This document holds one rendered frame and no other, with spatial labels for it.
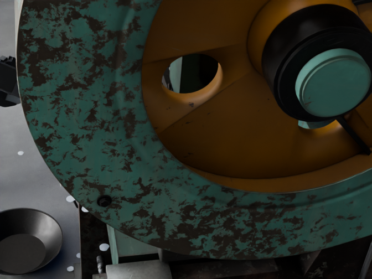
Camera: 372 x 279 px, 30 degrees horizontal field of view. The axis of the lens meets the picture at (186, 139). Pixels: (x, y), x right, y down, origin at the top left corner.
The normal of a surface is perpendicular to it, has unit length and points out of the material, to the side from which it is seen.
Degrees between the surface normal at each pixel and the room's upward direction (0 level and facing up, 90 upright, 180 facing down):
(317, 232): 90
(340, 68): 90
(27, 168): 0
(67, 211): 0
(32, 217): 48
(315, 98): 90
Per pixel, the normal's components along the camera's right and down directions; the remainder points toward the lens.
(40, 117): 0.20, 0.63
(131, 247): 0.07, -0.77
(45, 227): -0.40, -0.15
